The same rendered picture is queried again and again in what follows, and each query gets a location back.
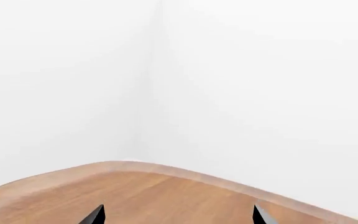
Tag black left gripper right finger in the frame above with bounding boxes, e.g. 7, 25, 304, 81
252, 204, 279, 224

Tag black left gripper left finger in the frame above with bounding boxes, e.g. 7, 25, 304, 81
78, 204, 106, 224

